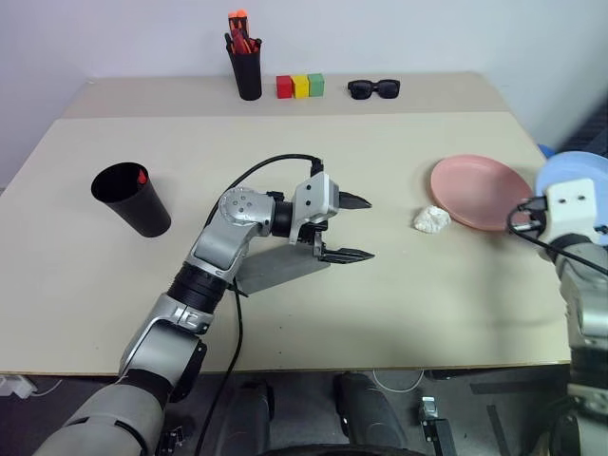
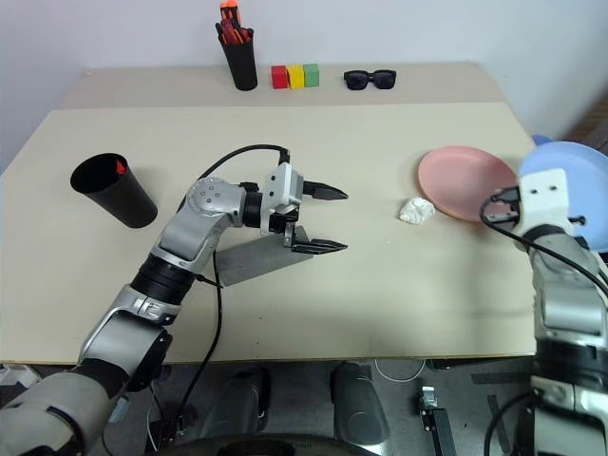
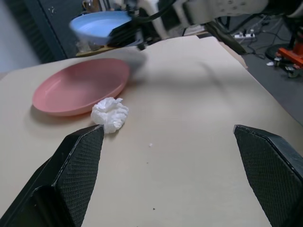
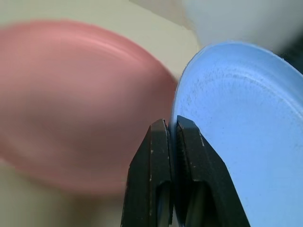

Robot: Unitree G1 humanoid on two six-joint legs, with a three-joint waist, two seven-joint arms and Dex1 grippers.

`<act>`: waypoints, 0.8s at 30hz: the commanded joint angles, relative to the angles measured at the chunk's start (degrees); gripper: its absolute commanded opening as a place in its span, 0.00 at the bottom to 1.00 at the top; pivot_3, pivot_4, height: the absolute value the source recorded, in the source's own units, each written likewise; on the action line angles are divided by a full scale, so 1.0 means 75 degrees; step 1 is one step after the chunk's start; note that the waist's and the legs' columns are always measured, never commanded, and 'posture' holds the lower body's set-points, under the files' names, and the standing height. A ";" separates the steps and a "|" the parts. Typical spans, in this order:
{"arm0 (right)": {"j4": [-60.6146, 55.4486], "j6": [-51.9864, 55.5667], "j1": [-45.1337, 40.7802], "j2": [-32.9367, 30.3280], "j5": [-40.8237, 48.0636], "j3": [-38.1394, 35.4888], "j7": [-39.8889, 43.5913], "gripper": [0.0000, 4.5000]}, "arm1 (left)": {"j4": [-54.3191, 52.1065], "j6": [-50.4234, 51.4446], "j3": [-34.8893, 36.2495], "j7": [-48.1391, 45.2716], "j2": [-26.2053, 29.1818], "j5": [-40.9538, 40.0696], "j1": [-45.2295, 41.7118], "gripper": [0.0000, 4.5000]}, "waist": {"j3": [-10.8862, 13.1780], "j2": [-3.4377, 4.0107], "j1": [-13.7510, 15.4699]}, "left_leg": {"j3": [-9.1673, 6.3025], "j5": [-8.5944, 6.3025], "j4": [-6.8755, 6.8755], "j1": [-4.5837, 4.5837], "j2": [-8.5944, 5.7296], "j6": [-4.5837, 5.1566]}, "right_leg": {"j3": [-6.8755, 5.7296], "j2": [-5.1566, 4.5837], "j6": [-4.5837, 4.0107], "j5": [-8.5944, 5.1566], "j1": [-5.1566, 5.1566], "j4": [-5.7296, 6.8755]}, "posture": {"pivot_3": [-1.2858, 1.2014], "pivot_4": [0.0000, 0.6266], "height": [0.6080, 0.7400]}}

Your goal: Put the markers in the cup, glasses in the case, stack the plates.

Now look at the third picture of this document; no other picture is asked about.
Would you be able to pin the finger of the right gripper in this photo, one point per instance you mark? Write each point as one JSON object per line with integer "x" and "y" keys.
{"x": 123, "y": 29}
{"x": 123, "y": 42}

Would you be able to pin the wooden side shelf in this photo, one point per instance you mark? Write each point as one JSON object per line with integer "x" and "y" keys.
{"x": 99, "y": 49}

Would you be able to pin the white power strip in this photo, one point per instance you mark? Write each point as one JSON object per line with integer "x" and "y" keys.
{"x": 245, "y": 35}

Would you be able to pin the pink plate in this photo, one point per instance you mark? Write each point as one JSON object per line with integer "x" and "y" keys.
{"x": 78, "y": 82}

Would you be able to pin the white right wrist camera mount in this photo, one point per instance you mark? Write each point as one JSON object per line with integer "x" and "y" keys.
{"x": 157, "y": 26}

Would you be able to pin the blue plate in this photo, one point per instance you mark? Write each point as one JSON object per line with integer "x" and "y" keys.
{"x": 94, "y": 23}

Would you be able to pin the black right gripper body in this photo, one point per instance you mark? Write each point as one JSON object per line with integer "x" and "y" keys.
{"x": 139, "y": 35}

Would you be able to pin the black diagonal bar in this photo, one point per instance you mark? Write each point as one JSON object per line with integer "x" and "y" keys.
{"x": 227, "y": 39}

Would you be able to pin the crumpled white tissue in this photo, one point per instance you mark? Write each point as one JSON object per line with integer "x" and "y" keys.
{"x": 110, "y": 113}

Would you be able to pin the dark slatted cabinet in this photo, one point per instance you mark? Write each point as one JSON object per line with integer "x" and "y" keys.
{"x": 42, "y": 30}

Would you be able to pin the orange and black stand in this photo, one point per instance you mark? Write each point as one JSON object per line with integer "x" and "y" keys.
{"x": 292, "y": 55}

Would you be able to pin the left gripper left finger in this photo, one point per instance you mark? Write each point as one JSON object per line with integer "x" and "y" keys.
{"x": 78, "y": 165}

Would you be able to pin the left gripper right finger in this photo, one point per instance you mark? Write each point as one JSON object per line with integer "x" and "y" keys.
{"x": 270, "y": 170}

